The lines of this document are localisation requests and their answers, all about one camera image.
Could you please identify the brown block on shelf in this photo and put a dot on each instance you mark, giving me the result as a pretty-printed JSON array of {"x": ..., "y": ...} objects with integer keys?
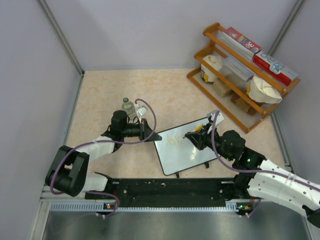
[{"x": 242, "y": 104}]

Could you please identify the white cup paper cover right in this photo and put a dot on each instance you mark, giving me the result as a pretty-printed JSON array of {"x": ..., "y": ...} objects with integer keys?
[{"x": 262, "y": 92}]

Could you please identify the red white foil box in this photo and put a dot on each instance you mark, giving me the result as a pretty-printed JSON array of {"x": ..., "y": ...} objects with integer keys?
[{"x": 240, "y": 43}]

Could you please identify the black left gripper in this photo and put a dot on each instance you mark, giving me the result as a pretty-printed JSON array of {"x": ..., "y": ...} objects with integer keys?
[{"x": 144, "y": 130}]

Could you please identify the white whiteboard black frame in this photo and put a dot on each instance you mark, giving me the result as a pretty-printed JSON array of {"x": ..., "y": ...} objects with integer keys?
[{"x": 177, "y": 153}]

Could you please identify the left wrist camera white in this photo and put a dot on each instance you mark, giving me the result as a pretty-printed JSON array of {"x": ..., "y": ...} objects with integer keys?
[{"x": 140, "y": 110}]

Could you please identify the tan sponge block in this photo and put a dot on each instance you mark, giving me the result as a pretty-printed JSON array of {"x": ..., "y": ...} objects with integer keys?
[{"x": 221, "y": 88}]

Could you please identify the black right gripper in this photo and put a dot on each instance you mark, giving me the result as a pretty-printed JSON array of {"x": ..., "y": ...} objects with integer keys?
[{"x": 199, "y": 138}]

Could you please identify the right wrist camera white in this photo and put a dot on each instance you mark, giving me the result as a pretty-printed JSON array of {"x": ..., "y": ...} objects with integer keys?
[{"x": 215, "y": 118}]

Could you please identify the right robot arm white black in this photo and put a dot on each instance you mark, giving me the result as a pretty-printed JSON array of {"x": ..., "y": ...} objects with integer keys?
[{"x": 258, "y": 176}]

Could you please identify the grey white box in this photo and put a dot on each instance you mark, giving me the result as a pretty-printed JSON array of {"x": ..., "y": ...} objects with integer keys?
[{"x": 233, "y": 67}]

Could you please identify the red white wrap box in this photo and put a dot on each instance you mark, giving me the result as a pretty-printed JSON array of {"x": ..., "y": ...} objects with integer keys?
[{"x": 274, "y": 68}]

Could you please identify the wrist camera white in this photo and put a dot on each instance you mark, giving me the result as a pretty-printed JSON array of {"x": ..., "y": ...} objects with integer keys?
[
  {"x": 140, "y": 110},
  {"x": 215, "y": 118}
]

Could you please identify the orange wooden shelf rack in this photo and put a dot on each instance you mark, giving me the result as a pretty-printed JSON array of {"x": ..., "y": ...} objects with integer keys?
[{"x": 211, "y": 58}]

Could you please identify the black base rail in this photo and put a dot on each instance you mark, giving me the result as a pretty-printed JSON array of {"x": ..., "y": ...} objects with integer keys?
[{"x": 172, "y": 192}]

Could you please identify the clear glass bottle green cap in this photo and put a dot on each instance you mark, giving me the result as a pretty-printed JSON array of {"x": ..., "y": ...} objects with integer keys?
[{"x": 129, "y": 107}]

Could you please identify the yellow capped white marker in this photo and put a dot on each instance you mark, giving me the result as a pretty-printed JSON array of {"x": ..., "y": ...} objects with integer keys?
[{"x": 196, "y": 129}]

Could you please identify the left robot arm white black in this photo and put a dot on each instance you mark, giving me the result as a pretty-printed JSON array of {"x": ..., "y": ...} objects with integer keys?
[{"x": 68, "y": 173}]

